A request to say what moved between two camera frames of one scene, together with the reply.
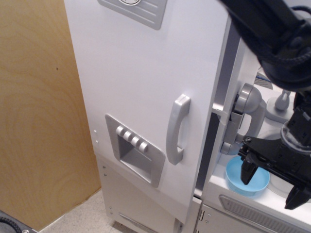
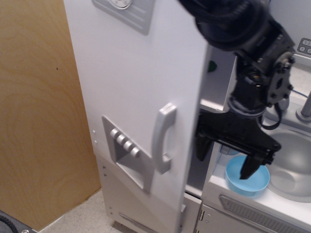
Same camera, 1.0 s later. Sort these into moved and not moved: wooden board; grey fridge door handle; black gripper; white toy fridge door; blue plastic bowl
Moved: grey fridge door handle; black gripper
Not moved: blue plastic bowl; white toy fridge door; wooden board
